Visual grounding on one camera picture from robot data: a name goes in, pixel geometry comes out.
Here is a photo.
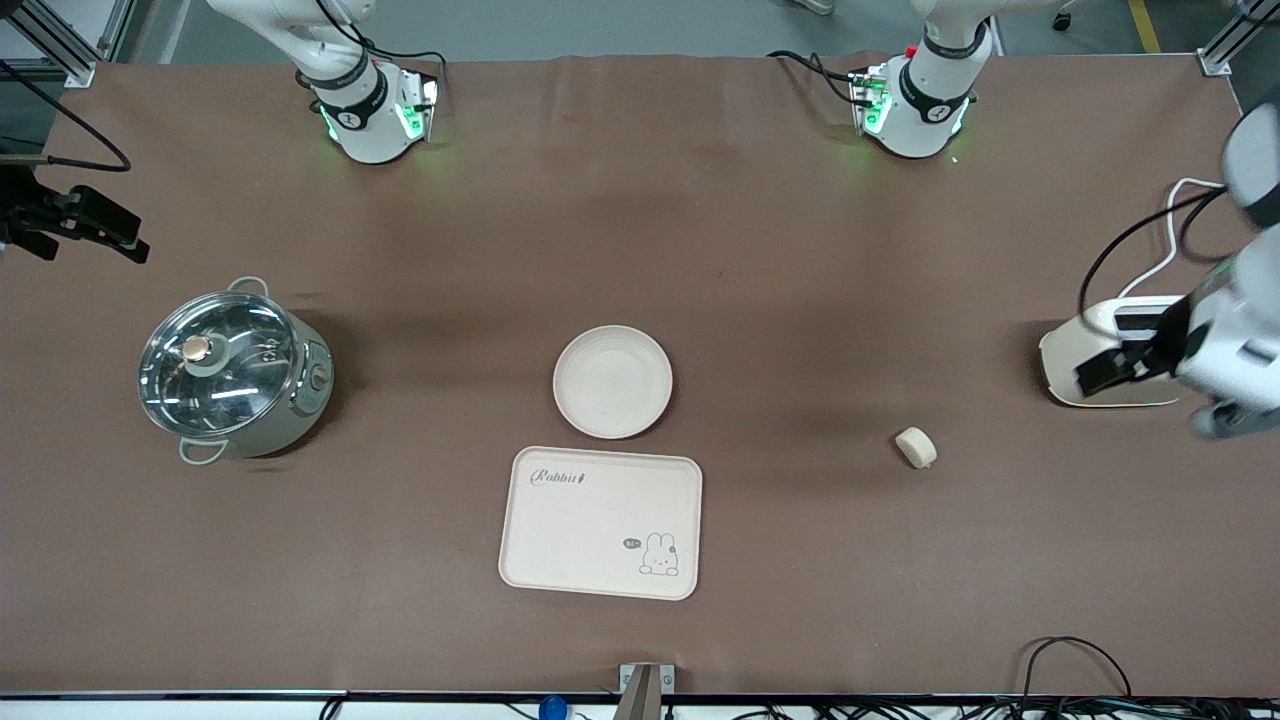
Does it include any small white steamed bun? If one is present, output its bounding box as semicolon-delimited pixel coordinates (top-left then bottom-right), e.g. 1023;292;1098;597
894;426;939;471

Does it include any cream round plate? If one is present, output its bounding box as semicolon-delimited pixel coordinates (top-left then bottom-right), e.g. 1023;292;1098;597
552;324;675;441

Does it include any cream two-slot toaster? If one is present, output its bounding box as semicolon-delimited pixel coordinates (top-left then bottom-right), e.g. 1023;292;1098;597
1038;294;1201;409

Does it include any glass pot lid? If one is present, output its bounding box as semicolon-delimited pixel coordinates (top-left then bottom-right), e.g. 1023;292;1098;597
138;291;302;437

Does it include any steel pot with glass lid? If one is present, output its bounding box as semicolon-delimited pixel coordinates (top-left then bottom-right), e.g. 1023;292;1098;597
140;275;336;467

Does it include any brown table cover mat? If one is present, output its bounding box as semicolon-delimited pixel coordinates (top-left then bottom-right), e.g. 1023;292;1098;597
0;50;1280;697

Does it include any cream rabbit print tray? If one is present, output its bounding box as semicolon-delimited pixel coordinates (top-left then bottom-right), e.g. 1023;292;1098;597
498;446;704;602

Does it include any white toaster power cord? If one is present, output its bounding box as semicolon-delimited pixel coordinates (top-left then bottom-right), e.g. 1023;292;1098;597
1116;177;1228;300

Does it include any aluminium frame profile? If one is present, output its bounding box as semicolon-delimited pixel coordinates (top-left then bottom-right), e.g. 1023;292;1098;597
0;0;137;88
1198;0;1280;78

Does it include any black looped cable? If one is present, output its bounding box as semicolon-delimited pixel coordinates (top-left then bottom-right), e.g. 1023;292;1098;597
1019;635;1136;707

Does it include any black right arm base cable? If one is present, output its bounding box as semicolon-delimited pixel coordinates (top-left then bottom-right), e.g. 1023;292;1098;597
355;38;449;96

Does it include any black arm base cable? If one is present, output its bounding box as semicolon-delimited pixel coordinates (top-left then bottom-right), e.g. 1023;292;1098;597
355;38;449;96
767;49;863;107

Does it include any black cable bundle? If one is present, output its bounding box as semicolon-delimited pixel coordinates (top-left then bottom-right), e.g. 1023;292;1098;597
730;698;1280;720

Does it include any black left arm base cable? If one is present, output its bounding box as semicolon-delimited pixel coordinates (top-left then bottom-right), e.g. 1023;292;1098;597
767;49;863;107

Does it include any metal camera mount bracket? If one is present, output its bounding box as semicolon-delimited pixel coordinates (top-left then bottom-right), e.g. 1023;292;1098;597
617;662;677;720

